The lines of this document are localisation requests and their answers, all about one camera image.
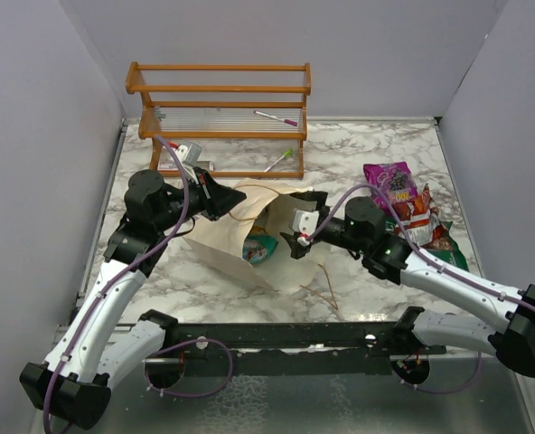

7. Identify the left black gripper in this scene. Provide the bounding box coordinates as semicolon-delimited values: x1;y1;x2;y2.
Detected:
155;166;247;232

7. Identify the beige paper bag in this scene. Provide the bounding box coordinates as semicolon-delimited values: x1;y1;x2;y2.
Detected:
185;179;338;309

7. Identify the teal mint candy bag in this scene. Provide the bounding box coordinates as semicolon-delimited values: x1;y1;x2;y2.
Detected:
241;226;278;265

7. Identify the purple snack bag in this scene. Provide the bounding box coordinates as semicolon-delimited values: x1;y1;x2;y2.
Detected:
362;162;418;221

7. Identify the red Doritos bag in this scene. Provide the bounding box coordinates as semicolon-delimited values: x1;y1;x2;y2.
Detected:
393;184;454;251

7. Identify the green snack bag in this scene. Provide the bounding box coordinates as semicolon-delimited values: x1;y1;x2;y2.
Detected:
405;215;469;271

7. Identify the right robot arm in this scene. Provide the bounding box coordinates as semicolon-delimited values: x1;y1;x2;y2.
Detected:
282;192;535;378

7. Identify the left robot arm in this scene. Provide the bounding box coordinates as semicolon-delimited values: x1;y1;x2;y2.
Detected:
19;168;246;432

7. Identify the open small cardboard box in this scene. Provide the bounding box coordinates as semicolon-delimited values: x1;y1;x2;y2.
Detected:
197;160;215;172

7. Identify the red white matchbox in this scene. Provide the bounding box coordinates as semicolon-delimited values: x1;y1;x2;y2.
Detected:
157;161;175;171

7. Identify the green capped white marker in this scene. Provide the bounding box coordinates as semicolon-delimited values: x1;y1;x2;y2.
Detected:
264;148;294;173

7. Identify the wooden two-tier shelf rack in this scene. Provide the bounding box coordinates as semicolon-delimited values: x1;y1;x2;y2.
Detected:
125;61;312;179

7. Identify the pink capped white marker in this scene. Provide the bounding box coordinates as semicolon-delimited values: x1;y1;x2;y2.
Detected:
253;110;298;127

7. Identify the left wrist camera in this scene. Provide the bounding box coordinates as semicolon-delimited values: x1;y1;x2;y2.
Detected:
169;142;202;177

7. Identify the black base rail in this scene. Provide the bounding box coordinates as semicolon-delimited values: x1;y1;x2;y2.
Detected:
149;311;447;379

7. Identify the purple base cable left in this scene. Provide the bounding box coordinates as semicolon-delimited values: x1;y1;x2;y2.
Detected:
144;336;236;400

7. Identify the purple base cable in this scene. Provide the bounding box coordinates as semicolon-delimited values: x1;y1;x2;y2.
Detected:
144;336;236;400
398;350;483;394

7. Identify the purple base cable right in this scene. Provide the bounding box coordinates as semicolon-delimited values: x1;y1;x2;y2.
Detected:
398;350;483;394

